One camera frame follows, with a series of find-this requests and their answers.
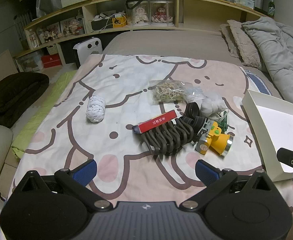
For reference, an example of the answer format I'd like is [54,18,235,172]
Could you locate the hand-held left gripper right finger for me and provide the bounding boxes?
[180,159,280,212]

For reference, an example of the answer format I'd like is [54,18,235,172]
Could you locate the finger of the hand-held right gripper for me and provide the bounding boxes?
[277,147,293,167]

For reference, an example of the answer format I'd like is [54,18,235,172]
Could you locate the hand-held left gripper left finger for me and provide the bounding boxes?
[13,159,111,212]

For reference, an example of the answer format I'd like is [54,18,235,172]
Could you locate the white cardboard box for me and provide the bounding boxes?
[241,89,293,182]

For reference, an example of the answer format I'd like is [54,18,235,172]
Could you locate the red and blue small box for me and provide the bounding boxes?
[132,110,178,134]

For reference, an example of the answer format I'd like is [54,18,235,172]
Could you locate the yellow headlamp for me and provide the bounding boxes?
[194,120,234,157]

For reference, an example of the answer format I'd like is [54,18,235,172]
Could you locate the brown hooks bundle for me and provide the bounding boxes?
[141,117,195,158]

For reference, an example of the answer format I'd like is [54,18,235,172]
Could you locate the white knitted yarn roll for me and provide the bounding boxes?
[86,94,107,123]

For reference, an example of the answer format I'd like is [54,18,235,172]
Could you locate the white cotton ball bag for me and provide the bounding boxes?
[200,95,227,118]

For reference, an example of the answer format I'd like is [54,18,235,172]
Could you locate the light green sheet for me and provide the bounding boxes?
[11,70,77,158]

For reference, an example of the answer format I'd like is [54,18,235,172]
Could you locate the grey pouch with number 2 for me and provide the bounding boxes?
[185,86,207,104]

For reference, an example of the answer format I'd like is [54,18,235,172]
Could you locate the printed cartoon blanket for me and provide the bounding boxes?
[1,54,293,240]

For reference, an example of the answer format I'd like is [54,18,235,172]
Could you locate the bag of rubber bands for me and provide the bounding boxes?
[148,79,192,104]

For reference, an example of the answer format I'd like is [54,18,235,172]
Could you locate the dark brown cushion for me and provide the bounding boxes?
[0,72,50,129]

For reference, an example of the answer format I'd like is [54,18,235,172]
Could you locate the grey duvet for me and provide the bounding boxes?
[241,16,293,110]

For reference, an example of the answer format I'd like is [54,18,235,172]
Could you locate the red storage box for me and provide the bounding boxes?
[41,54,63,69]

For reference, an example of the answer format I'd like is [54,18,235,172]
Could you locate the white space heater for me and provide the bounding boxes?
[73,37,104,65]

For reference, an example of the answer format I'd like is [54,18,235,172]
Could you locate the clear storage bin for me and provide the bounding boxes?
[14,51,44,72]

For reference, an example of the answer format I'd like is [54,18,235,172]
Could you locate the fluffy beige pillow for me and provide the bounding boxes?
[220,19,264,68]

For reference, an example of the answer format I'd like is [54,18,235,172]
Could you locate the white small basket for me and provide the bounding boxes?
[46,44,60,55]

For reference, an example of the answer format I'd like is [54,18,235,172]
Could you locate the tan bed sheet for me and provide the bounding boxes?
[102,30,282,98]

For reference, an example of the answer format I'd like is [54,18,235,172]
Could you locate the clear plastic bottle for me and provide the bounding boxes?
[27,28,40,49]

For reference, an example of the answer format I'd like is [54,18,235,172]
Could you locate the white lotion bottle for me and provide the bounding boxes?
[76,10,85,34]

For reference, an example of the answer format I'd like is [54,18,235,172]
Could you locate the yellow mug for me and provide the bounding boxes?
[112,15,127,28]

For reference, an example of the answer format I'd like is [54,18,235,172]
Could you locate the tissue box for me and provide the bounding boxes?
[234,0,255,9]

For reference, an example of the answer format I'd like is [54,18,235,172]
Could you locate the wooden headboard shelf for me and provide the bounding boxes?
[13,0,275,73]

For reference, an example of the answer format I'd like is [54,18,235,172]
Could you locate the doll in clear case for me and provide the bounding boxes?
[149,0,175,26]

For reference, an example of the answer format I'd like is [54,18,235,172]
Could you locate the clear doll display case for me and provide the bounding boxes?
[126,0,150,27]

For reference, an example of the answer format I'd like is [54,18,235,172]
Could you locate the black elastic strap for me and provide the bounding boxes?
[182,102,208,135]

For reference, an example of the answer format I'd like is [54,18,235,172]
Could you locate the black box with cables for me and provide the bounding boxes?
[90,17,113,32]

